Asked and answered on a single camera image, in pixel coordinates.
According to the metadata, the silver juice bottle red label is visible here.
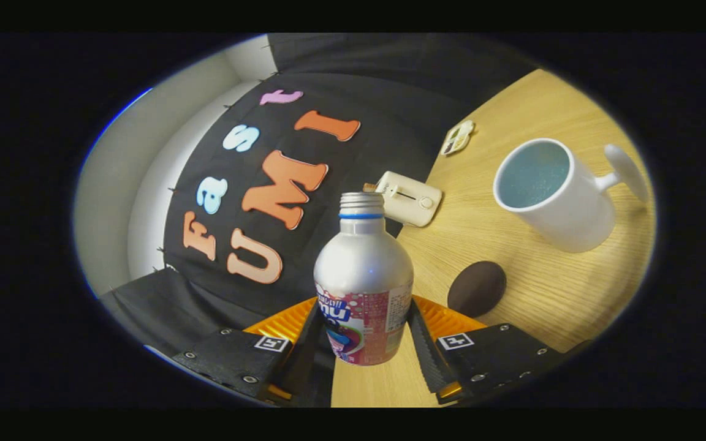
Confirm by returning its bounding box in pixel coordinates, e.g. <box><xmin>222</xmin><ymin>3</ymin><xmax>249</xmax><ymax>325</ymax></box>
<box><xmin>314</xmin><ymin>192</ymin><xmax>415</xmax><ymax>366</ymax></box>

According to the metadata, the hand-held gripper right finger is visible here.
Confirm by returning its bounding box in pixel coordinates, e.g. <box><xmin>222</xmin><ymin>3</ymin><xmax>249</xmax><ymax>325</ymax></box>
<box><xmin>407</xmin><ymin>295</ymin><xmax>565</xmax><ymax>405</ymax></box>

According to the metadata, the wooden table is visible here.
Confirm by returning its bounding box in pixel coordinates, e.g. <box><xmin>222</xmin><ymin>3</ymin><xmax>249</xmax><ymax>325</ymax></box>
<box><xmin>331</xmin><ymin>69</ymin><xmax>657</xmax><ymax>408</ymax></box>

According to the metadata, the black backdrop cloth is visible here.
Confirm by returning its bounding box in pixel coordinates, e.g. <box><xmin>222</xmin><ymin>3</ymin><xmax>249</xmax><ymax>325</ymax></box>
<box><xmin>101</xmin><ymin>33</ymin><xmax>541</xmax><ymax>368</ymax></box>

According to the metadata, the dark brown round coaster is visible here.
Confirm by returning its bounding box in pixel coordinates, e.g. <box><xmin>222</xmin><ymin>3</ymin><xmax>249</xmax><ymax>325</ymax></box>
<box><xmin>447</xmin><ymin>261</ymin><xmax>507</xmax><ymax>318</ymax></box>

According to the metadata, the white toaster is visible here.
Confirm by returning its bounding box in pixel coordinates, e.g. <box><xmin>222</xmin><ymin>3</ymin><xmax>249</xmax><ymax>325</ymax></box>
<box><xmin>375</xmin><ymin>171</ymin><xmax>443</xmax><ymax>228</ymax></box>

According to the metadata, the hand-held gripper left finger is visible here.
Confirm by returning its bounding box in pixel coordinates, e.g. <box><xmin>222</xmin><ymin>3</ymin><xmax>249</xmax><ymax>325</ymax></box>
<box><xmin>172</xmin><ymin>297</ymin><xmax>335</xmax><ymax>408</ymax></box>

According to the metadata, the small white compartment tray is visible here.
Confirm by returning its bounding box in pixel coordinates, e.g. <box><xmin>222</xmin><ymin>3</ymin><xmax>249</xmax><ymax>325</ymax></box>
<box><xmin>441</xmin><ymin>120</ymin><xmax>476</xmax><ymax>157</ymax></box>

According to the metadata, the white cup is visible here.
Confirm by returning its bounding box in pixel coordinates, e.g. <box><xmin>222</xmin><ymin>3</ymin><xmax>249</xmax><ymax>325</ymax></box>
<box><xmin>493</xmin><ymin>138</ymin><xmax>650</xmax><ymax>254</ymax></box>

